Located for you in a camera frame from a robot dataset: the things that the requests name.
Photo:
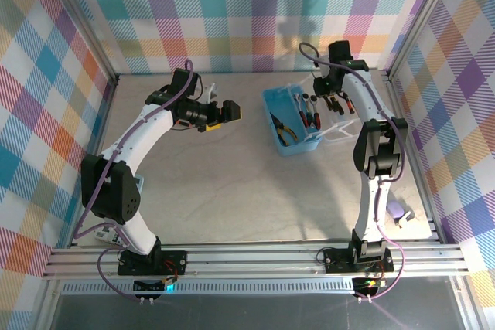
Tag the aluminium left frame post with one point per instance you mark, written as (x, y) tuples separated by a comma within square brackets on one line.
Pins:
[(83, 21)]

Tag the purple white small object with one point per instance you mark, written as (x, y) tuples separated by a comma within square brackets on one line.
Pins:
[(396, 210)]

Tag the aluminium rail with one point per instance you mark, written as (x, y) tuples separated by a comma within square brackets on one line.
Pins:
[(394, 94), (103, 113), (251, 260)]

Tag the aluminium right frame post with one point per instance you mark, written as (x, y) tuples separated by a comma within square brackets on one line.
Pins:
[(420, 17)]

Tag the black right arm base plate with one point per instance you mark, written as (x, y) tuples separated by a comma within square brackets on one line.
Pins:
[(336, 260)]

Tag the yellow black needle-nose pliers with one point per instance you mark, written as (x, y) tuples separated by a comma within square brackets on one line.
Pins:
[(288, 131)]

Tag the aluminium right side rail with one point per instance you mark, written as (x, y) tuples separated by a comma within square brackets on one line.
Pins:
[(394, 94)]

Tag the white labelled device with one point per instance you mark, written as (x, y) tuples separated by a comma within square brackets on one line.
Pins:
[(104, 235)]

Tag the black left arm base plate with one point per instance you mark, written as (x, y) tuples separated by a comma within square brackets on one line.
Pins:
[(174, 262)]

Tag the clear tool box lid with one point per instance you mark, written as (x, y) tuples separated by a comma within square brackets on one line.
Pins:
[(340, 129)]

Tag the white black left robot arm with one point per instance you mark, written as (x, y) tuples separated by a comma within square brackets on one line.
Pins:
[(139, 133)]

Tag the aluminium frame post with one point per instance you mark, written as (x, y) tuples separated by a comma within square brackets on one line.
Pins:
[(83, 21), (420, 17)]

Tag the blue plastic tool box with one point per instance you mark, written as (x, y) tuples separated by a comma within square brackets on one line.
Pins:
[(286, 106)]

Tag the light blue calculator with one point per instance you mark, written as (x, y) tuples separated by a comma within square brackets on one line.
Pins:
[(140, 183)]

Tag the aluminium left side rail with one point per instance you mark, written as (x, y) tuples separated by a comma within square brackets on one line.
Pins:
[(103, 113)]

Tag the plaid backdrop cloth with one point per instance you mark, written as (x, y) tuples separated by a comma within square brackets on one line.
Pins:
[(464, 113), (247, 17), (31, 113)]

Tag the aluminium front rail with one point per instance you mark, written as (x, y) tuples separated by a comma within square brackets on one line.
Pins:
[(251, 260)]

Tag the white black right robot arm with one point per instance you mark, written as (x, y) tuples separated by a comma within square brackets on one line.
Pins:
[(363, 102)]

